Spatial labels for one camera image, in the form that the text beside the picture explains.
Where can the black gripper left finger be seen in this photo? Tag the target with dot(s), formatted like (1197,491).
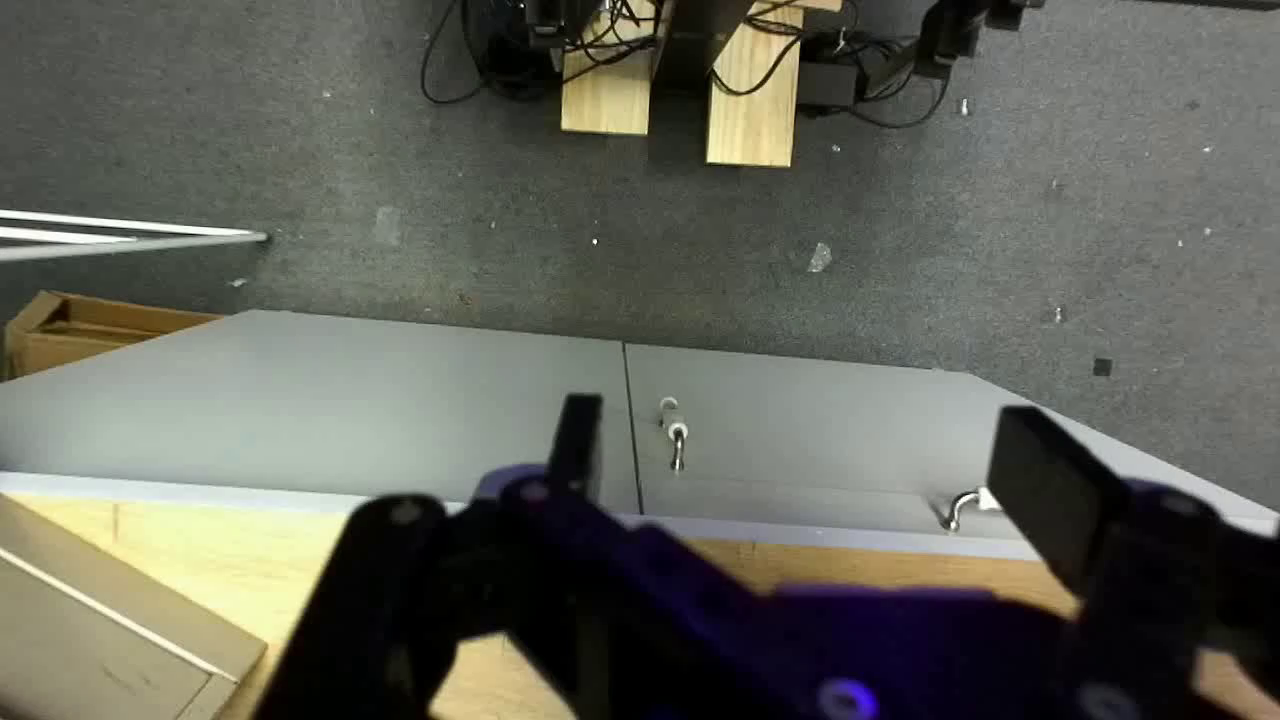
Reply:
(579,440)

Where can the gray drawer with lock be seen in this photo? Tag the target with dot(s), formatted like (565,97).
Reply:
(802,440)

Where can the brown open cardboard box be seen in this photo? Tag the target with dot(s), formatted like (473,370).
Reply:
(73,328)

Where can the light wooden block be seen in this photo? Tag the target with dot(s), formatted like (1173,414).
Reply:
(613,90)
(754,97)

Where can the beige flat cardboard box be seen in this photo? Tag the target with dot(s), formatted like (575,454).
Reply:
(100,626)

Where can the gray metal file cabinet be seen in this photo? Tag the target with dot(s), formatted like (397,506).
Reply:
(333,401)

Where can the silver metal stand legs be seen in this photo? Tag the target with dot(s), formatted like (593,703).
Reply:
(121,234)

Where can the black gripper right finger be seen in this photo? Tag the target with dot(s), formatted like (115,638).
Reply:
(1053,487)

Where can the silver key in lock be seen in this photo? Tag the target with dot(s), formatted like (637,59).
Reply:
(678,433)

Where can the black power adapter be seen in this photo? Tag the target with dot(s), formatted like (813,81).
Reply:
(828,81)

